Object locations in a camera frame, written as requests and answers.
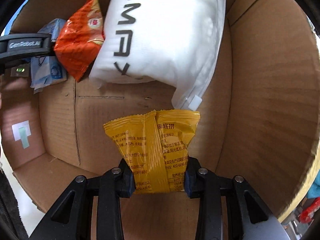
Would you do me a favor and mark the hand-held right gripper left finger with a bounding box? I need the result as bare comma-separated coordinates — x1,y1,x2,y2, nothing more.
32,158,137,240

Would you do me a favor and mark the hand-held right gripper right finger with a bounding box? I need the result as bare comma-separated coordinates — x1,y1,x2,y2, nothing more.
184,156,275,240

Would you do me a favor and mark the blue tissue packet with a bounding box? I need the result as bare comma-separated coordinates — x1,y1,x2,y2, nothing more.
30,18,67,94

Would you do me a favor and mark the orange snack packet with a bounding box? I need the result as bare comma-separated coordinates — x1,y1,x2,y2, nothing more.
54,0,105,82

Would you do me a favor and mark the yellow snack packet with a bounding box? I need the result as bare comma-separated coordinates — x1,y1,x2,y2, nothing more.
103,109,201,194

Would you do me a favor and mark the red plastic bag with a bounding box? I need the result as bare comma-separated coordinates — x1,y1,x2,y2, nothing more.
299,199,320,224

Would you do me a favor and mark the white and green tape label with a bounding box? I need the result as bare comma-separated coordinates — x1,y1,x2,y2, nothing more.
12,120,32,149

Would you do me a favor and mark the white zip bag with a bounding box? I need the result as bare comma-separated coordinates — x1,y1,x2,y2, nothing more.
89,0,228,111

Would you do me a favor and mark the cardboard box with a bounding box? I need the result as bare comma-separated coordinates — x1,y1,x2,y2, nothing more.
0,0,320,240

